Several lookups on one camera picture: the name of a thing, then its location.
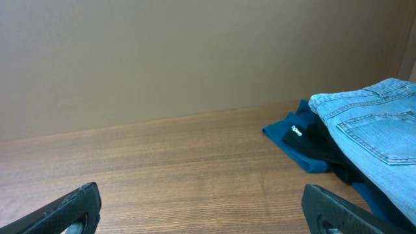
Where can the light blue denim shorts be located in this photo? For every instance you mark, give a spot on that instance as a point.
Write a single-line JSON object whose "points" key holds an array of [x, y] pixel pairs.
{"points": [[375, 128]]}

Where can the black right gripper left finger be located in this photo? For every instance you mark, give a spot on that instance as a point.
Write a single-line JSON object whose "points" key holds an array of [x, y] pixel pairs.
{"points": [[75, 212]]}

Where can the black folded shirt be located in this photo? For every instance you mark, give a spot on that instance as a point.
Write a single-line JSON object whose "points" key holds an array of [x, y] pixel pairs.
{"points": [[315, 142]]}

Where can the blue folded shirt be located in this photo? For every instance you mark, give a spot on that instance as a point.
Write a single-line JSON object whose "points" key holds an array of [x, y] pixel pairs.
{"points": [[302, 117]]}

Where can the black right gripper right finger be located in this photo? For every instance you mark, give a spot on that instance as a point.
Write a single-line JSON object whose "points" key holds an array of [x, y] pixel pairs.
{"points": [[327, 213]]}

